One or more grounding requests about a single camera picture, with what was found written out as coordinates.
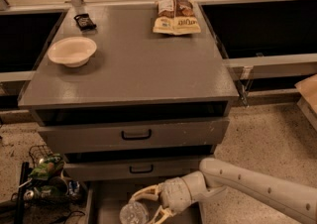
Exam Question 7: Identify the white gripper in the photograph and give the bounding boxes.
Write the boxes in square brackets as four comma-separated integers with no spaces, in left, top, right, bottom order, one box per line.
[129,177,192,224]

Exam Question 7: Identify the clear plastic water bottle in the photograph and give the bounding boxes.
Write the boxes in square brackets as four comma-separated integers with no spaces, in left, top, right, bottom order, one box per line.
[119,201,149,224]

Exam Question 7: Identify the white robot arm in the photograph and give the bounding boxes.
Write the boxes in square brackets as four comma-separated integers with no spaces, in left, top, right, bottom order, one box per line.
[129,158,317,224]

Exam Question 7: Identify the grey open bottom drawer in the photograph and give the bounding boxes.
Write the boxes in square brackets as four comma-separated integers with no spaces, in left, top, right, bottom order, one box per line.
[83,176,204,224]

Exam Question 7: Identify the grey middle drawer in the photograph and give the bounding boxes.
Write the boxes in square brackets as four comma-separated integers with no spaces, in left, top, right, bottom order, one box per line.
[64,156,204,181]

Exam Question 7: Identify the grey top drawer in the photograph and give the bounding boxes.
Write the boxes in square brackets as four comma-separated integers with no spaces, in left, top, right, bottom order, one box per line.
[39,118,229,154]

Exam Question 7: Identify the grey drawer cabinet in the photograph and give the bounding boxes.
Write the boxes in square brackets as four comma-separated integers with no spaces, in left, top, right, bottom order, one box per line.
[17,2,240,224]

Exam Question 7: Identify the soda can in basket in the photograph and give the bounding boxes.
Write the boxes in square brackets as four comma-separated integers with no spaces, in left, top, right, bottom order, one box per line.
[68,180,80,197]

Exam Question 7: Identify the green chip bag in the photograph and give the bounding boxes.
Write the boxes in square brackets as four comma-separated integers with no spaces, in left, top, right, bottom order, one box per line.
[28,154,64,180]

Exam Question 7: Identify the cream ceramic bowl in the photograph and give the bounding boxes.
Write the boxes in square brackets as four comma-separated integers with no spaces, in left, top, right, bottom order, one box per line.
[48,37,97,67]

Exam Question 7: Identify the brown and yellow snack bag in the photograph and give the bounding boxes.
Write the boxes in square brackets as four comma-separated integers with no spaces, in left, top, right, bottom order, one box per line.
[153,0,201,36]

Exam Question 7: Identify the brown cardboard box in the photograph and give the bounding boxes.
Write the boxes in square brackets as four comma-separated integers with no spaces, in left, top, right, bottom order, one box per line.
[295,74,317,114]

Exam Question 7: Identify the small black snack packet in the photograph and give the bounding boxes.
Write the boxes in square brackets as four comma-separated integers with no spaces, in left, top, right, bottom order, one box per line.
[74,13,96,31]

